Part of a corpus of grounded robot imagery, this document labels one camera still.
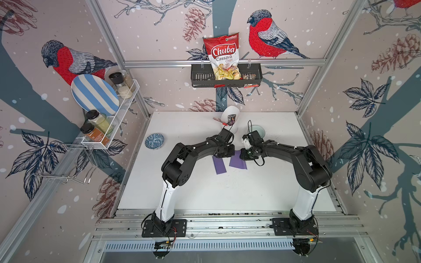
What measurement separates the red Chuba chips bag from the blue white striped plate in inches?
21.1

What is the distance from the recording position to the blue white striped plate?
2.16 feet

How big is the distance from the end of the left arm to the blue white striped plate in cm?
51
